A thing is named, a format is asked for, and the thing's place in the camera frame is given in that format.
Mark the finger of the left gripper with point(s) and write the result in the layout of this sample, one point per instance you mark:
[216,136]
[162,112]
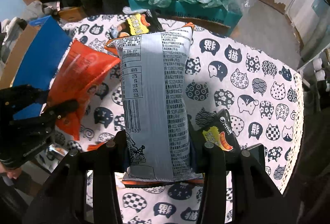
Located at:
[19,97]
[59,111]

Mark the grey fleece clothing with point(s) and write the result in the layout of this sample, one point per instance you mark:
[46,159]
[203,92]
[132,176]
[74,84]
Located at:
[11,29]

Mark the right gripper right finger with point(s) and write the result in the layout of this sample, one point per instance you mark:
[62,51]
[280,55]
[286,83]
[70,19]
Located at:
[209,159]

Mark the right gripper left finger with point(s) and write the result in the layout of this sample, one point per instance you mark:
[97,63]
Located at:
[112,158]

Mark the cat pattern tablecloth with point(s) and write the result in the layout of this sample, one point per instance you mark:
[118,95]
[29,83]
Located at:
[262,95]

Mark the black yellow snack bag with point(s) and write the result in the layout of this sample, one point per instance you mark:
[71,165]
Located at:
[135,24]

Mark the person left hand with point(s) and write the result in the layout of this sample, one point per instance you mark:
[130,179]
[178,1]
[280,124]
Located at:
[10,173]

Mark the brown cardboard box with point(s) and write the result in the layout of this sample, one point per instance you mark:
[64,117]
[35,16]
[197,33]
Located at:
[72,14]

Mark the silver white chip bag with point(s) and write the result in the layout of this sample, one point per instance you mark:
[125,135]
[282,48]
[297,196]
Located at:
[152,69]

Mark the blue cardboard box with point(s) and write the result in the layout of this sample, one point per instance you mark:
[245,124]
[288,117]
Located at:
[36,54]

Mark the red snack bag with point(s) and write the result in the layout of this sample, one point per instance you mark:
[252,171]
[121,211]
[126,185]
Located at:
[79,78]

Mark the teal cardboard box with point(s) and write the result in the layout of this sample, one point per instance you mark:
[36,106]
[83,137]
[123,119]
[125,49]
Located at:
[217,20]

